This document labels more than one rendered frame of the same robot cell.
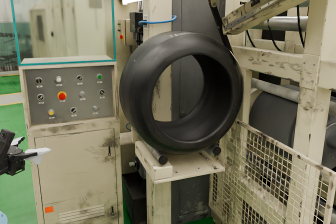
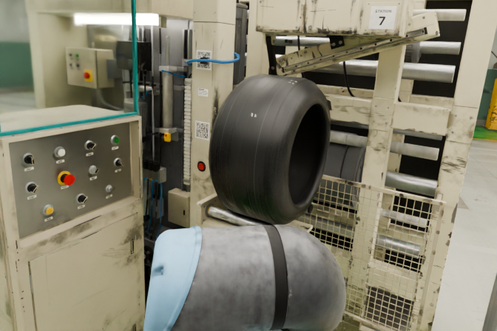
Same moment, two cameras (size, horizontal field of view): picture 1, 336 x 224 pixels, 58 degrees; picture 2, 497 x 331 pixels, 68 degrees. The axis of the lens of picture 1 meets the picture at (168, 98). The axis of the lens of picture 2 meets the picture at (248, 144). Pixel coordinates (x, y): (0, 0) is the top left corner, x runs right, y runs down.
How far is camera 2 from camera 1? 103 cm
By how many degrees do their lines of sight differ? 38
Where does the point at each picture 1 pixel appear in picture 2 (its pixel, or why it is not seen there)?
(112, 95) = (130, 165)
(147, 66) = (285, 121)
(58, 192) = not seen: outside the picture
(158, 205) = not seen: hidden behind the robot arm
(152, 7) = (220, 41)
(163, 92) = not seen: hidden behind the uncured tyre
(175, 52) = (305, 102)
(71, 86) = (78, 159)
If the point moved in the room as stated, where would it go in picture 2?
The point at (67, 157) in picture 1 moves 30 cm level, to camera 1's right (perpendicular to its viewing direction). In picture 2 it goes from (79, 275) to (153, 252)
